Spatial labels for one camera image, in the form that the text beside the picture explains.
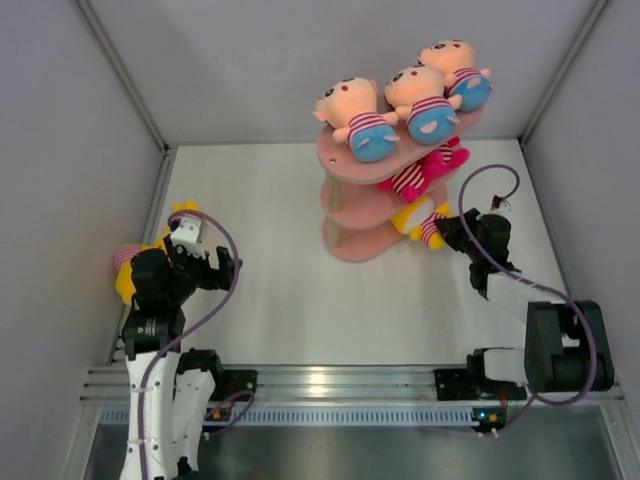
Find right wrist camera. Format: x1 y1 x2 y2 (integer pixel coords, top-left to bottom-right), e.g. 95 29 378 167
490 195 512 212

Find large boy plush doll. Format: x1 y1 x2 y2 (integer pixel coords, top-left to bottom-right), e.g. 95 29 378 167
418 39 493 112

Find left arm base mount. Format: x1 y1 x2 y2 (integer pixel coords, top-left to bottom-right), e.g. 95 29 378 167
211 368 258 402

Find white pink plush glasses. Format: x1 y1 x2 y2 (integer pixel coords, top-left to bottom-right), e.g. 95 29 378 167
436 136 470 173

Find yellow plush corner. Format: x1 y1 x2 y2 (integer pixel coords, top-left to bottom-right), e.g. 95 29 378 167
113 244 149 305

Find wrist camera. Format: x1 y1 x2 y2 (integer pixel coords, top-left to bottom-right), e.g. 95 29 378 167
170 214 207 248
490 195 512 212

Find yellow plush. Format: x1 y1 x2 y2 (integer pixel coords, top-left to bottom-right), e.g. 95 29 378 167
153 200 201 251
391 196 450 250

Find white slotted cable duct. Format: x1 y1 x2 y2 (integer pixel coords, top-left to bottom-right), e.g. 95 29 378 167
99 404 481 426

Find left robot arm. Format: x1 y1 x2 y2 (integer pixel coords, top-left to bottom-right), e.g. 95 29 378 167
116 236 242 479

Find white pink plush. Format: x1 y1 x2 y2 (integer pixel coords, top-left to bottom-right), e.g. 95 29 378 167
377 151 446 204

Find small boy plush doll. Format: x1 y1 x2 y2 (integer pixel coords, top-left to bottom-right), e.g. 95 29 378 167
313 77 400 163

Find aluminium mounting rail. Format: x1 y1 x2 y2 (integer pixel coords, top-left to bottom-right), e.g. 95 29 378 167
79 364 624 404

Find pink three-tier shelf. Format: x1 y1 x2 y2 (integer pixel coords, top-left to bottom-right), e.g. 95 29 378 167
317 125 460 262

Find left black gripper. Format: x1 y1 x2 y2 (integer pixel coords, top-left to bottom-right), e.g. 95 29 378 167
164 234 241 304

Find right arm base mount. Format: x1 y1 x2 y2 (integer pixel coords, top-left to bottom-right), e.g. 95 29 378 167
433 348 527 402

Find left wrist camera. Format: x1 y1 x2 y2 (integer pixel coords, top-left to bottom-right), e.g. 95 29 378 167
170 214 207 248

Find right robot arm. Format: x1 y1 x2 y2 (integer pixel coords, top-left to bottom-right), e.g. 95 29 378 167
435 209 615 397

